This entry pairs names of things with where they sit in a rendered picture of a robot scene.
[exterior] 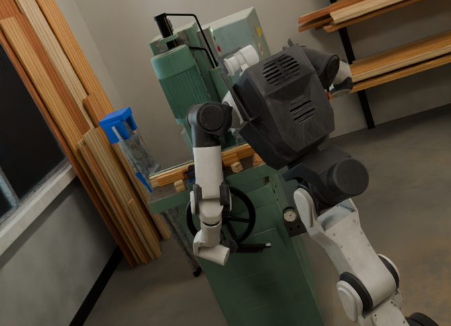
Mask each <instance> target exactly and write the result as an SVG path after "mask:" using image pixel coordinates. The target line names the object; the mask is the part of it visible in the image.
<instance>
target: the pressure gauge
mask: <svg viewBox="0 0 451 326"><path fill-rule="evenodd" d="M289 215H291V216H289ZM296 218H297V211H296V209H295V208H294V207H286V208H284V210H283V219H284V220H285V221H288V222H291V223H294V222H295V220H296Z"/></svg>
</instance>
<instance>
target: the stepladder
mask: <svg viewBox="0 0 451 326"><path fill-rule="evenodd" d="M99 125H100V126H101V128H103V129H104V131H105V133H106V135H107V137H108V139H109V141H110V143H111V144H114V143H117V142H118V144H119V145H120V147H121V148H122V150H123V152H124V154H125V155H126V157H127V159H128V160H129V162H130V164H131V165H132V167H133V169H134V171H135V172H136V173H135V175H136V176H137V177H138V178H139V179H140V181H141V183H142V184H143V186H144V188H145V189H146V191H147V193H148V194H149V196H150V195H151V193H152V190H153V186H152V184H151V182H150V180H149V178H150V175H151V174H154V173H157V172H160V171H161V168H162V166H161V165H160V164H157V163H156V161H155V159H154V158H153V157H152V155H151V153H150V152H149V150H148V149H147V147H146V146H145V144H144V143H143V141H142V139H141V138H140V136H141V133H140V132H136V130H137V126H136V123H135V121H134V119H133V117H132V110H131V109H130V107H126V108H124V109H120V110H118V111H114V112H112V113H109V114H107V115H106V116H105V117H104V118H103V119H102V120H101V121H100V122H99ZM132 144H133V145H134V146H135V148H136V149H135V148H134V147H133V145H132ZM136 150H137V151H138V152H137V151H136ZM139 155H140V156H139ZM141 158H142V159H141ZM178 214H179V211H178V209H177V208H176V207H175V208H172V209H169V210H166V211H163V212H160V215H161V217H162V218H163V220H164V222H165V223H166V225H167V227H168V228H169V230H170V232H171V233H172V235H173V237H174V239H175V240H176V242H177V243H178V245H179V247H180V249H181V251H182V252H183V254H184V255H185V257H186V259H187V261H188V263H189V264H190V266H191V267H192V269H193V271H194V272H193V275H194V277H198V276H199V274H200V272H201V268H200V266H201V265H200V263H199V261H198V259H197V256H196V255H194V253H193V247H192V245H191V243H190V241H189V238H188V237H187V234H186V233H185V230H184V228H183V226H182V224H181V221H180V219H179V217H178ZM172 223H173V224H172ZM174 227H176V229H177V231H178V232H179V234H180V235H181V237H182V239H183V240H182V239H181V237H180V236H179V234H178V233H177V231H176V229H175V228H174ZM184 243H186V245H187V247H188V248H189V249H190V251H191V253H192V254H193V256H194V257H195V259H196V261H197V262H198V264H199V265H200V266H197V265H196V263H195V261H194V260H193V258H192V257H191V255H190V253H189V251H188V249H187V248H186V246H185V244H184Z"/></svg>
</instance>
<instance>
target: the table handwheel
mask: <svg viewBox="0 0 451 326"><path fill-rule="evenodd" d="M229 190H230V193H232V194H233V195H236V196H237V197H239V198H240V199H242V201H243V202H244V203H245V205H246V206H247V208H248V212H249V219H244V218H238V217H231V216H229V217H224V218H222V224H221V225H225V224H226V223H227V221H228V220H229V221H239V222H244V223H248V225H247V227H246V229H245V230H244V232H243V233H242V234H241V235H239V236H238V237H236V238H234V239H233V240H234V241H235V242H236V243H237V244H239V243H241V242H243V241H244V240H245V239H246V238H247V237H248V236H249V235H250V234H251V232H252V230H253V229H254V225H255V222H256V211H255V208H254V205H253V203H252V201H251V200H250V199H249V197H248V196H247V195H246V194H245V193H243V192H242V191H241V190H239V189H238V188H235V187H233V186H229ZM185 219H186V223H187V227H188V228H189V231H190V232H191V234H192V235H193V236H194V237H195V236H196V234H197V232H198V231H197V229H196V228H195V226H194V223H193V218H192V212H191V200H190V201H189V203H188V205H187V208H186V213H185Z"/></svg>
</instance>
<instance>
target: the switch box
mask: <svg viewBox="0 0 451 326"><path fill-rule="evenodd" d="M210 29H211V27H210V25H207V26H205V27H203V28H202V30H203V33H204V34H205V37H206V39H207V41H208V44H209V46H210V48H211V51H212V52H213V55H214V57H215V60H216V59H217V58H219V57H220V56H221V53H220V52H219V50H218V49H217V47H218V45H217V42H216V41H215V40H214V38H213V37H214V35H212V34H213V32H212V33H211V30H210ZM197 35H198V36H199V39H200V42H201V45H202V47H203V48H205V49H206V50H207V51H208V53H209V55H210V57H211V60H212V62H213V58H212V56H211V53H210V51H209V49H208V47H207V44H206V43H205V40H204V38H203V35H202V33H201V30H200V29H198V31H197ZM215 42H216V43H215ZM219 53H220V54H219Z"/></svg>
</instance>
